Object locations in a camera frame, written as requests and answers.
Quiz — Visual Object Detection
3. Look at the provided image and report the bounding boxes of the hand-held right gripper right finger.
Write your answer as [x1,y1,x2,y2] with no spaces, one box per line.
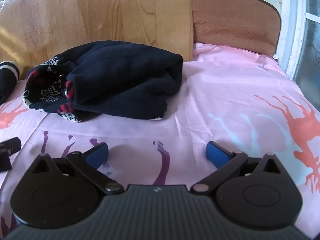
[191,141,284,195]

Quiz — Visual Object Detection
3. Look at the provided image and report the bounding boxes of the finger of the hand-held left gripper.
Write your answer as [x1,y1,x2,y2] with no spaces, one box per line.
[0,154,12,173]
[0,137,22,155]

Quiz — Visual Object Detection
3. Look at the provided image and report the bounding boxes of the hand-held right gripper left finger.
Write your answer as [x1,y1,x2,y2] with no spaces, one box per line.
[31,142,125,195]

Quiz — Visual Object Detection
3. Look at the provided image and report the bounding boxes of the navy reindeer pattern socks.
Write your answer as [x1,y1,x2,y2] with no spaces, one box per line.
[23,40,183,123]

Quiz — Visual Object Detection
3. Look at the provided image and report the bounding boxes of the pink printed bedsheet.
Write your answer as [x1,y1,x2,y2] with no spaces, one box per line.
[0,42,320,233]

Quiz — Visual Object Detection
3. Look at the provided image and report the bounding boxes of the navy garment with white stripes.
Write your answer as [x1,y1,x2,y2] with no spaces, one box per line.
[0,60,20,105]

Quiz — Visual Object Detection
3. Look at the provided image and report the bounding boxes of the brown mesh cushion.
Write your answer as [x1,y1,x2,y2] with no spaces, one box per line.
[190,0,281,58]

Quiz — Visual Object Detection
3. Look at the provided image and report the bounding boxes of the light wooden post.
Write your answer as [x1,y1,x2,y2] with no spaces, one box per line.
[154,0,194,62]

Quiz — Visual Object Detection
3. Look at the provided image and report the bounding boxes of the white window frame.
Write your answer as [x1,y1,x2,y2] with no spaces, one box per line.
[276,0,320,80]

